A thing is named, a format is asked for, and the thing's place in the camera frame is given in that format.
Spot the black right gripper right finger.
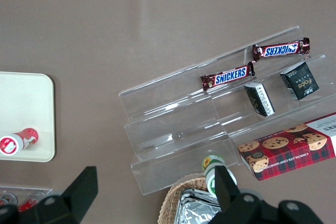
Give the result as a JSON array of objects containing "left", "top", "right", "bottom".
[{"left": 209, "top": 166, "right": 279, "bottom": 224}]

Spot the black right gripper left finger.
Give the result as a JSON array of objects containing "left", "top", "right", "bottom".
[{"left": 19, "top": 166, "right": 98, "bottom": 224}]

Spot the light oval wicker basket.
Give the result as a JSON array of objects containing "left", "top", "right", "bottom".
[{"left": 157, "top": 173, "right": 211, "bottom": 224}]

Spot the cream plastic tray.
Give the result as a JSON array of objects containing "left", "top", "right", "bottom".
[{"left": 0, "top": 71, "right": 56, "bottom": 162}]

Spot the green-lid white bottle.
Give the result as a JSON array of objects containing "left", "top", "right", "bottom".
[{"left": 201, "top": 154, "right": 238, "bottom": 199}]

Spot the silver foil container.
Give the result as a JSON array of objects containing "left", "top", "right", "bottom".
[
  {"left": 181, "top": 188, "right": 219, "bottom": 204},
  {"left": 176, "top": 196, "right": 224, "bottom": 224}
]

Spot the clear acrylic bottle rack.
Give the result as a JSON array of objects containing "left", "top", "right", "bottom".
[{"left": 0, "top": 185, "right": 54, "bottom": 210}]

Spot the red plaid cookie box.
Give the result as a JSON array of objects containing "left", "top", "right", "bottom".
[{"left": 238, "top": 112, "right": 336, "bottom": 182}]

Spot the red yogurt cup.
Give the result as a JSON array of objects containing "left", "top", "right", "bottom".
[{"left": 0, "top": 127, "right": 39, "bottom": 156}]

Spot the clear acrylic stepped stand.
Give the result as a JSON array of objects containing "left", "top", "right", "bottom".
[
  {"left": 196, "top": 25, "right": 336, "bottom": 167},
  {"left": 118, "top": 63, "right": 238, "bottom": 196}
]

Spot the black box white label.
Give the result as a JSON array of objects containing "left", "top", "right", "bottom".
[{"left": 244, "top": 82, "right": 276, "bottom": 117}]

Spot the Snickers chocolate bar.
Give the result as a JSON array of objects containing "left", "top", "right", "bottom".
[
  {"left": 252, "top": 37, "right": 311, "bottom": 63},
  {"left": 200, "top": 61, "right": 256, "bottom": 92}
]

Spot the black box gold print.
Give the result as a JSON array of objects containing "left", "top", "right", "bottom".
[{"left": 279, "top": 61, "right": 320, "bottom": 101}]

